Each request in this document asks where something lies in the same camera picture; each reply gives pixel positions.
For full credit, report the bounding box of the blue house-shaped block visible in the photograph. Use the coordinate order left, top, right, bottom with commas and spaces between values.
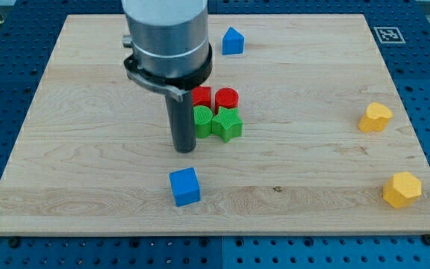
222, 27, 245, 55

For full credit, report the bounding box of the red cylinder block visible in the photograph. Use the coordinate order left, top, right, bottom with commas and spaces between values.
215, 87, 239, 113

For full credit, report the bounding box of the blue cube block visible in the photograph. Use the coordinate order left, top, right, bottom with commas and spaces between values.
169, 167, 201, 207

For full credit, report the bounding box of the white fiducial marker tag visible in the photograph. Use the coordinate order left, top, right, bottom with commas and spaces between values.
374, 26, 405, 44

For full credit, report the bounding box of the green star block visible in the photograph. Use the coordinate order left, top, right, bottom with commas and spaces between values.
211, 106, 243, 143

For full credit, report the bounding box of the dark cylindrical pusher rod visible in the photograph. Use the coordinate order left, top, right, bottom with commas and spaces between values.
166, 91, 196, 153

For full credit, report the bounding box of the yellow hexagon block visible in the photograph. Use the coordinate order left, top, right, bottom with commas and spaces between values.
382, 171, 422, 208

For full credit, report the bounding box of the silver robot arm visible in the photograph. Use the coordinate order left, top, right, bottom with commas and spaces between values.
121, 0, 213, 153

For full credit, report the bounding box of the wooden board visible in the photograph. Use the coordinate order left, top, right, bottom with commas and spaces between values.
0, 14, 430, 237

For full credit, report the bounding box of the black clamp mount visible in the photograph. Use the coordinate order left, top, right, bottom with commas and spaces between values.
124, 44, 213, 102

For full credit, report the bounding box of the green cylinder block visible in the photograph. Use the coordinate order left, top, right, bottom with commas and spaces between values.
193, 105, 214, 138

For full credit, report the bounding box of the yellow heart block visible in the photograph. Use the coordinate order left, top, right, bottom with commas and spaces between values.
358, 102, 393, 132

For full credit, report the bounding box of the red square block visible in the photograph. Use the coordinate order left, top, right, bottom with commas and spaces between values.
192, 86, 212, 108

